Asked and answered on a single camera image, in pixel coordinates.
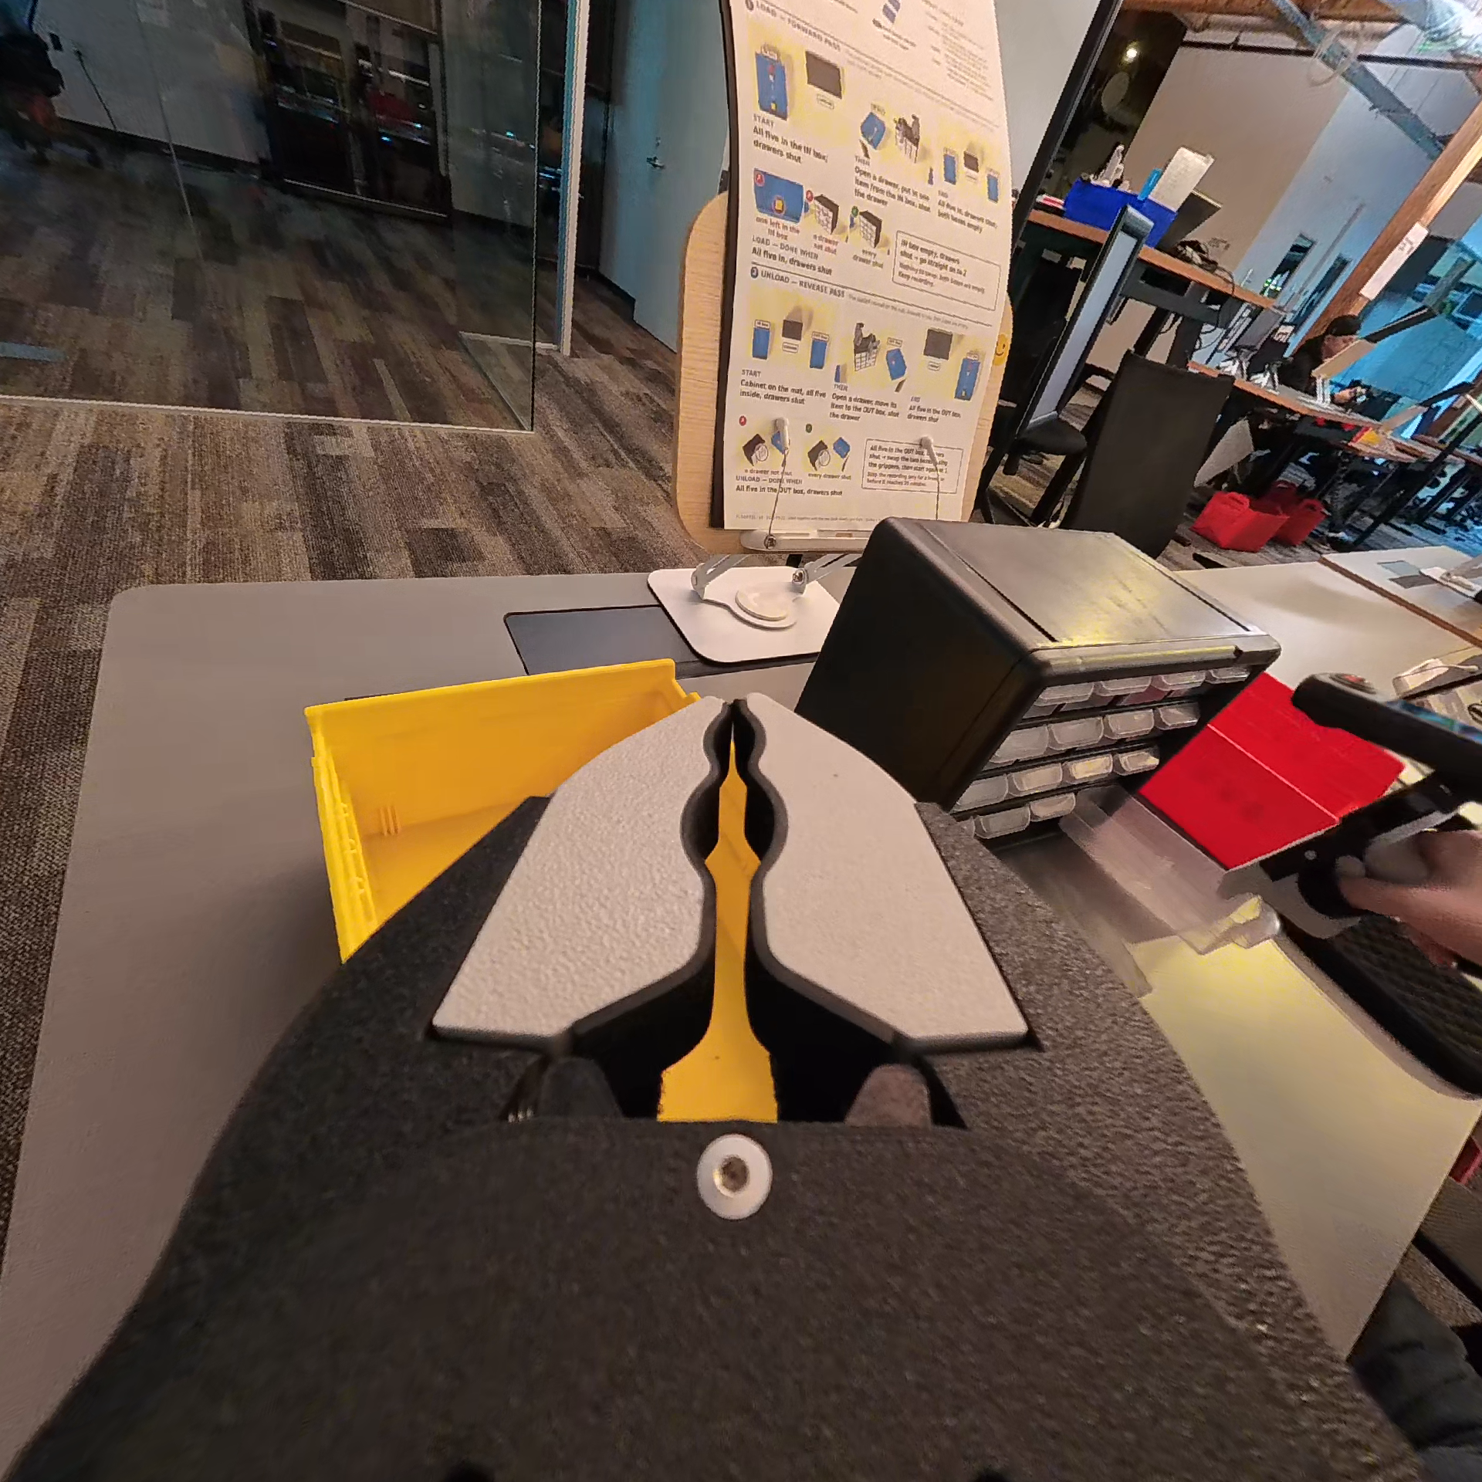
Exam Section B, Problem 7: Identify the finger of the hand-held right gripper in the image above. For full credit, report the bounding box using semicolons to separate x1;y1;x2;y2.
1217;866;1333;942

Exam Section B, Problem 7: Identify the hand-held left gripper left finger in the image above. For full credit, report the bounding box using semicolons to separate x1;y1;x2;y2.
430;695;740;1122

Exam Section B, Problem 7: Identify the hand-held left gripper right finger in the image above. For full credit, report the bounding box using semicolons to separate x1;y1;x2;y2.
739;692;1031;1124

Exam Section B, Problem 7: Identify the clear plastic drawer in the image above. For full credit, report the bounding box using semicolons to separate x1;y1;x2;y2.
1058;792;1280;997

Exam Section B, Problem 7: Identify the red plastic bin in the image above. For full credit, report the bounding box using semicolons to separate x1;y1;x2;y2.
1139;672;1407;870

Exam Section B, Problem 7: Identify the yellow plastic bin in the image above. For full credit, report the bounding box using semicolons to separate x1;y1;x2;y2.
303;658;779;1124

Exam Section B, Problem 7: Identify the grid of clear drawers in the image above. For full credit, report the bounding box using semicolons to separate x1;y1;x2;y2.
954;665;1252;840

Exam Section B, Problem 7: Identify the black drawer cabinet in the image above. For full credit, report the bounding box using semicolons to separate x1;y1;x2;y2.
795;517;1280;847

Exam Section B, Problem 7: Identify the person's right hand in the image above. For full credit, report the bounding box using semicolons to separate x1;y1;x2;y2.
1331;824;1482;972

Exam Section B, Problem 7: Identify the black quilted case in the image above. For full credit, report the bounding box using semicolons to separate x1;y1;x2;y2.
1284;914;1482;1096

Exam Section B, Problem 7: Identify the dark rectangular desk panel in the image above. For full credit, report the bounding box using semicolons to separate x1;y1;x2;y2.
506;605;696;679

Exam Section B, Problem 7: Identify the white metal stand base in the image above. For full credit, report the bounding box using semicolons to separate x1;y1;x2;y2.
647;554;859;663

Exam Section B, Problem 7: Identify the black office chair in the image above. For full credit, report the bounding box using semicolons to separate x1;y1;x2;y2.
1061;351;1234;557

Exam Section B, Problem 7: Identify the person's own leg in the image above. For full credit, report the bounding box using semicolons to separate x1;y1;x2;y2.
1347;1274;1482;1482

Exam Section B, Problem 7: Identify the rounded wooden backing board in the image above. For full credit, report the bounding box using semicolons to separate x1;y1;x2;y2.
673;190;1017;557

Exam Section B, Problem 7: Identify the wooden top standing desk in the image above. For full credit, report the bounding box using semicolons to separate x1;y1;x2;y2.
1024;208;1280;349

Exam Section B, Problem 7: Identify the black computer monitor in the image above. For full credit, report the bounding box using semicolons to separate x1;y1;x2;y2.
1007;206;1159;489

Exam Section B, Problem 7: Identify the instruction poster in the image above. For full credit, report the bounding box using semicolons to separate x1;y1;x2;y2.
719;0;1014;535

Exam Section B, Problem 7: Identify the blue plastic bin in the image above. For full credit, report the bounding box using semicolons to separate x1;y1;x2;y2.
1065;176;1148;233

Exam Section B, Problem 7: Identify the black vertical pole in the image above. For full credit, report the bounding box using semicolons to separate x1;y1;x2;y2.
975;0;1123;522

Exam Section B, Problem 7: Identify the dark storage shelf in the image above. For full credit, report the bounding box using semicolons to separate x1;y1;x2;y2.
253;0;446;215

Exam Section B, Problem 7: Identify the wooden support post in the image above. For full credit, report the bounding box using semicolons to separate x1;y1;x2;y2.
1354;132;1482;309

